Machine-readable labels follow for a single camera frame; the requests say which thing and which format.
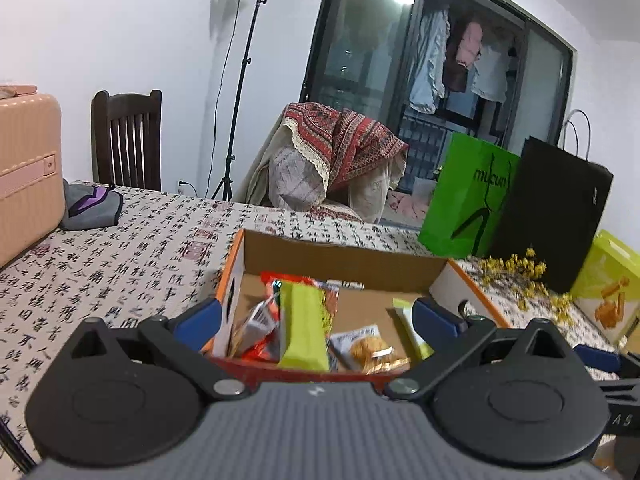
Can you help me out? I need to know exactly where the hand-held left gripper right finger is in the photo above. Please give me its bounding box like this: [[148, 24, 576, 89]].
[[382, 296, 571, 401]]

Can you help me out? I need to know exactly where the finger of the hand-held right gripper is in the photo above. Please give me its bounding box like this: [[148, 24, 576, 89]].
[[597, 379, 640, 400], [574, 344, 640, 377]]

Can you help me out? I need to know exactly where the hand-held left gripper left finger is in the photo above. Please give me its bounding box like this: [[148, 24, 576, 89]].
[[70, 296, 251, 401]]

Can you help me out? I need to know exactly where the green and white snack packet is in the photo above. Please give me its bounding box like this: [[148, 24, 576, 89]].
[[391, 298, 435, 361]]

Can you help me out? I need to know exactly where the large red snack bag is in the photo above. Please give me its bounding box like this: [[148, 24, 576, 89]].
[[242, 271, 341, 361]]

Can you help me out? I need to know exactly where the pile of small white packets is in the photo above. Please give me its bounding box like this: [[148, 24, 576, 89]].
[[227, 280, 411, 376]]

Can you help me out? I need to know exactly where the long green snack packet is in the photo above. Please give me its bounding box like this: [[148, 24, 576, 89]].
[[277, 281, 331, 372]]

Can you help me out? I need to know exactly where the red cardboard box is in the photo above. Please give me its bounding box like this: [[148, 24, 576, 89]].
[[202, 228, 512, 398]]

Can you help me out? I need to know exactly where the yellow-green snack carton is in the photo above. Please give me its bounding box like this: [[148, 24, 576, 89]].
[[570, 230, 640, 346]]

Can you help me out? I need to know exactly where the yellow flower sprig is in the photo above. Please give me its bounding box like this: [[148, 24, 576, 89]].
[[472, 247, 573, 321]]

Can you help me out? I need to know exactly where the pink cloth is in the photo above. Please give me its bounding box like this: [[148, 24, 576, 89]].
[[387, 191, 433, 221]]

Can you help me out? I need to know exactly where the green paper bag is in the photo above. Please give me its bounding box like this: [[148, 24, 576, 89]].
[[417, 132, 521, 261]]

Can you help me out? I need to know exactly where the black paper bag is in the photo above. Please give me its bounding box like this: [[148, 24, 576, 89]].
[[487, 109, 615, 295]]

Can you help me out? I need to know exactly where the grey and purple pouch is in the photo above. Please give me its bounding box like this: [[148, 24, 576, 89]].
[[60, 180, 124, 231]]

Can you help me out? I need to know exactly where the beige armchair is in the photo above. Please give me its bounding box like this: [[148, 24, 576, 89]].
[[235, 110, 406, 223]]

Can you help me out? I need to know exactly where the dark wooden chair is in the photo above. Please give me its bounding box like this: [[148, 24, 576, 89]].
[[91, 90, 163, 192]]

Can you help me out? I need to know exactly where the pink suitcase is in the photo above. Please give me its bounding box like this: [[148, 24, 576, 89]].
[[0, 85, 66, 268]]

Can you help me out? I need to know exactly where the maroon hanging garment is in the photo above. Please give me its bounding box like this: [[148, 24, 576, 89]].
[[442, 35, 471, 93]]

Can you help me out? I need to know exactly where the black light stand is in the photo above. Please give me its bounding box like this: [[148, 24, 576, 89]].
[[210, 0, 280, 202]]

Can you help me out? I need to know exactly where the white hanging garment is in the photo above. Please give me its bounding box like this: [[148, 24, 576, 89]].
[[470, 42, 511, 103]]

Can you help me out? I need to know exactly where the light blue hanging garment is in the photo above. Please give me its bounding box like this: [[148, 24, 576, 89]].
[[410, 7, 451, 113]]

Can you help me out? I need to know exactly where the pink hanging garment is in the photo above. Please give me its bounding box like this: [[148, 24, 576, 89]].
[[457, 20, 483, 68]]

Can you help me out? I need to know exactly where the dark framed glass door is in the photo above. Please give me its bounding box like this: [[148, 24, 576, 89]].
[[300, 0, 578, 231]]

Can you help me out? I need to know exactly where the black lamp cable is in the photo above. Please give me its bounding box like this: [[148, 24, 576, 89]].
[[200, 2, 242, 198]]

